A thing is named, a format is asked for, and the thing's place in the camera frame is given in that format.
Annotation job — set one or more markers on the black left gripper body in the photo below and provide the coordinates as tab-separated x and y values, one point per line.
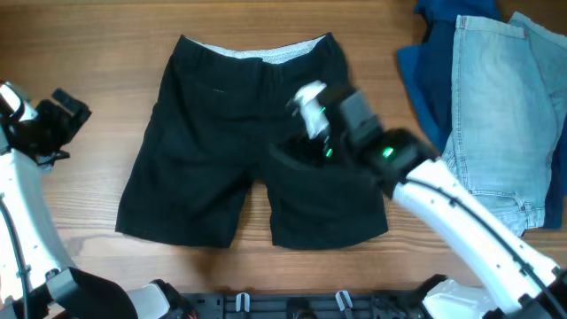
62	113

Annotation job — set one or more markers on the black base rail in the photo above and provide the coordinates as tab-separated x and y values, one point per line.
305	305

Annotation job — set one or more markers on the black shorts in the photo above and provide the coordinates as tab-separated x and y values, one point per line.
222	121

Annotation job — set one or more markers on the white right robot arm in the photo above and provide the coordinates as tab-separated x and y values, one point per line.
517	280

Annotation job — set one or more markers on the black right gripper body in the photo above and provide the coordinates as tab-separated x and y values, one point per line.
307	148

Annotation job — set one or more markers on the dark blue garment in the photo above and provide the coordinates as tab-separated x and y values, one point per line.
426	70

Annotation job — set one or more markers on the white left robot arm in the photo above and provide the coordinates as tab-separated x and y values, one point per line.
36	270

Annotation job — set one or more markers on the light blue denim shorts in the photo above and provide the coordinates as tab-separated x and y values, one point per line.
508	110

